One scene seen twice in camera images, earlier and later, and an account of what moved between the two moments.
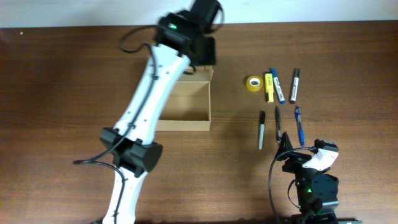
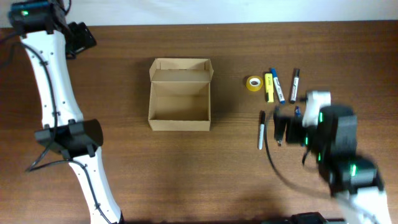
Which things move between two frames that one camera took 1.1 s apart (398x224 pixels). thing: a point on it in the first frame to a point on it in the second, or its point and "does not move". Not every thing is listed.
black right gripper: (296, 161) to (294, 124)
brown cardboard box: (188, 107) does not move
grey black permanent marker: (262, 119) does not move
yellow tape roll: (254, 83) does not move
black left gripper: (210, 57) to (86, 38)
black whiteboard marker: (294, 91) does not move
